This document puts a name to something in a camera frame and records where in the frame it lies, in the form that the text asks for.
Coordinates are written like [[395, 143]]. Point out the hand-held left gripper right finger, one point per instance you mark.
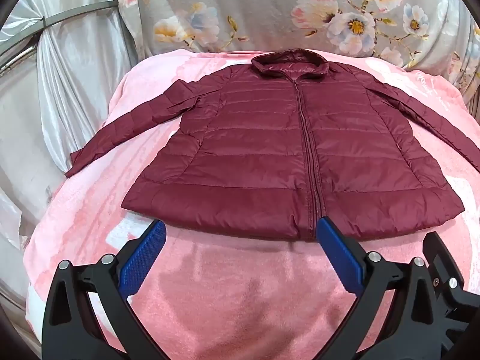
[[339, 255]]

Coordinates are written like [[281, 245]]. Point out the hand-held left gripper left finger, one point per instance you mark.
[[144, 255]]

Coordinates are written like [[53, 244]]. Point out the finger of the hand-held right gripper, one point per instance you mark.
[[442, 266]]

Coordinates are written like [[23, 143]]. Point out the maroon puffer jacket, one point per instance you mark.
[[262, 150]]

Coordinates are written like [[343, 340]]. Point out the pink fleece blanket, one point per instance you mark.
[[232, 300]]

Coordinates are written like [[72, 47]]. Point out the silver satin curtain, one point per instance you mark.
[[71, 90]]

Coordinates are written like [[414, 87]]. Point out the grey metal bar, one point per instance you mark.
[[71, 14]]

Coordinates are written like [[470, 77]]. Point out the grey floral cloth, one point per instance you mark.
[[262, 3]]

